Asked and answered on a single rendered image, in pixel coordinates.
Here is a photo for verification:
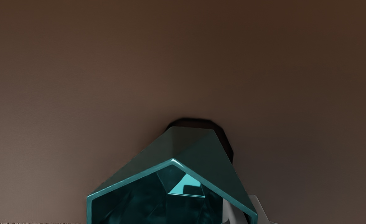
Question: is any teal faceted mug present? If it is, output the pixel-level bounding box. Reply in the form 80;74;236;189
87;126;259;224

